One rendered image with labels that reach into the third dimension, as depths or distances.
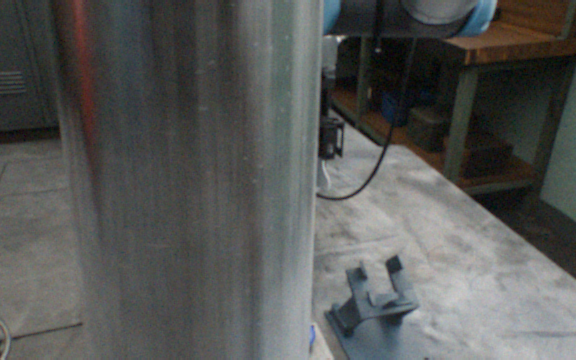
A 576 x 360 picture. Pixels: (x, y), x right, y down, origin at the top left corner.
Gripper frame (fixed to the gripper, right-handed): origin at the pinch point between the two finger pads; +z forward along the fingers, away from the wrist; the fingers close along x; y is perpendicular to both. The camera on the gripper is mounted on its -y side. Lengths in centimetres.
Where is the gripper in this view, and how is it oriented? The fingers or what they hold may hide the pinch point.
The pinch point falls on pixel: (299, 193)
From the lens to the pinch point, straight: 76.2
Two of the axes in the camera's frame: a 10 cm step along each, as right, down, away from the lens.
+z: 0.0, 8.9, 4.6
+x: 9.6, -1.3, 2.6
